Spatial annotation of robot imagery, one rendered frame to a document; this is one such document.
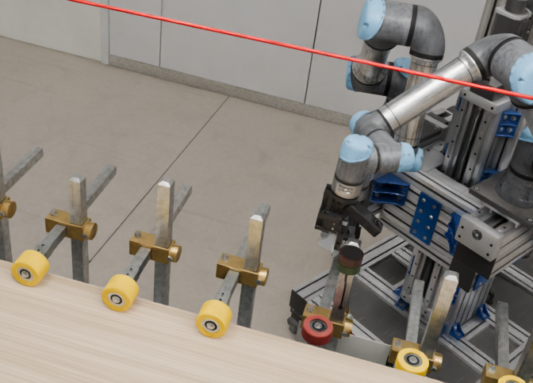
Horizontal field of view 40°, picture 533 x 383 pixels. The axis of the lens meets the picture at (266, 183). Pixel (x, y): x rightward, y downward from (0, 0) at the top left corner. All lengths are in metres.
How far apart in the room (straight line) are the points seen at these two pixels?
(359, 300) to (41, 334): 1.55
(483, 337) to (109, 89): 2.84
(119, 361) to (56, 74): 3.39
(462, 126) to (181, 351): 1.22
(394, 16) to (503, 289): 1.64
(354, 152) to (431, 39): 0.48
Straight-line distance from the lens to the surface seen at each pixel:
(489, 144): 2.50
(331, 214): 1.88
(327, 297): 2.08
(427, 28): 2.09
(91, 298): 1.96
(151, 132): 4.38
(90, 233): 2.08
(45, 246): 2.04
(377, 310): 3.05
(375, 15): 2.07
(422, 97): 1.94
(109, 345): 1.85
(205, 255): 3.49
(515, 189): 2.32
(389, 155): 1.82
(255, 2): 4.53
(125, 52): 5.03
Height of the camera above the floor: 2.26
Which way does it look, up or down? 34 degrees down
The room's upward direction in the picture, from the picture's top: 8 degrees clockwise
